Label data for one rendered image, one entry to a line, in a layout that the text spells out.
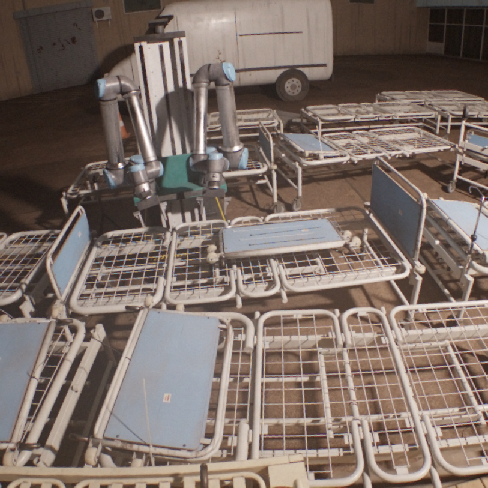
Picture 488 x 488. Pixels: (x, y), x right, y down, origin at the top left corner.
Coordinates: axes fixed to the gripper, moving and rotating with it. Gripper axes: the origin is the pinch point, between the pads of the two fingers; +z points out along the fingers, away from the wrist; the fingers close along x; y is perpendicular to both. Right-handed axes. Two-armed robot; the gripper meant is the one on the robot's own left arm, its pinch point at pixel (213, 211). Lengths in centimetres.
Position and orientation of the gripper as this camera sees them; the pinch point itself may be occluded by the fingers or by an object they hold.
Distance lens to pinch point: 230.6
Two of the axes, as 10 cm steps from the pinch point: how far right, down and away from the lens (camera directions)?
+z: -0.3, 9.9, 1.0
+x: 10.0, 0.2, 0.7
